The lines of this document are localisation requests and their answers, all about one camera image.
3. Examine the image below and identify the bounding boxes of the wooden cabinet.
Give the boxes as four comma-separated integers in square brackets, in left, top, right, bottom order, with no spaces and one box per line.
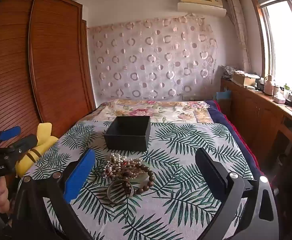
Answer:
[220,77,292,173]

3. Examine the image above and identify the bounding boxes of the window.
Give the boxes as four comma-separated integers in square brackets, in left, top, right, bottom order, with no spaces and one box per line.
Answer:
[248,0,292,99]

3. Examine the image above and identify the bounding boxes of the leaf print cloth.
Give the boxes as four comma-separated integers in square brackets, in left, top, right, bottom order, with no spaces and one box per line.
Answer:
[23,121,256,240]

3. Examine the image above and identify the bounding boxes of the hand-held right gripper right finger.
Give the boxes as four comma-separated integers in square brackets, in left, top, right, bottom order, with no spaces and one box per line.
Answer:
[195,148,280,240]

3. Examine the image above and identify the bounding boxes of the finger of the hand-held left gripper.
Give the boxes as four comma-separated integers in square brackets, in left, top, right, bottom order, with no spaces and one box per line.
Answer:
[0,126,22,151]
[9,134,38,161]

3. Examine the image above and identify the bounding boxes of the floral blanket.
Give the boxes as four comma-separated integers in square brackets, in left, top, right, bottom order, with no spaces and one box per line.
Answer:
[92,99,211,124]

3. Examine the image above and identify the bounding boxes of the air conditioner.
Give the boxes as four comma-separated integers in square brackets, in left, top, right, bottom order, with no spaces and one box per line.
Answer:
[177,0,227,18]

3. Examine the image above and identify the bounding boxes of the cardboard box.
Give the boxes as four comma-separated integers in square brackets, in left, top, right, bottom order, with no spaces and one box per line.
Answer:
[232,71,259,87]

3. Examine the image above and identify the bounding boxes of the white pearl necklace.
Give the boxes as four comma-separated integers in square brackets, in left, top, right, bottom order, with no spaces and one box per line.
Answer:
[105,152,128,166]

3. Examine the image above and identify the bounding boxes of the white window curtain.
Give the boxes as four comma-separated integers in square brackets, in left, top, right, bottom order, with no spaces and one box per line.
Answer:
[226,0,251,73]

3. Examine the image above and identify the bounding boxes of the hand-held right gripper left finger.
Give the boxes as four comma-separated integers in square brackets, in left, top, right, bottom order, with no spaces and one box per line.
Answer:
[10,149,97,240]

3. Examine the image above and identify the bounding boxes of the yellow plush toy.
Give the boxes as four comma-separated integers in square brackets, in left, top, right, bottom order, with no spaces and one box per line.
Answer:
[15,122,59,178]

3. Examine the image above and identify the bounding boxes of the circle patterned wall curtain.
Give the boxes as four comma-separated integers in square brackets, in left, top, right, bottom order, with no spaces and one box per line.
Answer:
[87,16,218,100]

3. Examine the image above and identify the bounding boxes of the silver bangle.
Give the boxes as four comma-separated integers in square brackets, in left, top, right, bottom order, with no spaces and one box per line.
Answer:
[107,179,134,204]

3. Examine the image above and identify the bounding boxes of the wooden wardrobe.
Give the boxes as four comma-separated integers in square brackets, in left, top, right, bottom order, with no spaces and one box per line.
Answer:
[0,0,96,178]

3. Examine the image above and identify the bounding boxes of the folded patterned cloth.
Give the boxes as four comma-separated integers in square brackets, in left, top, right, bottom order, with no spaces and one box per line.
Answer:
[221,65,239,78]

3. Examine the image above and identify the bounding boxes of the pile of bead bracelets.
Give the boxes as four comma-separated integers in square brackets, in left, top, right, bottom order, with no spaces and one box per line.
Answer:
[121,163,155,196]

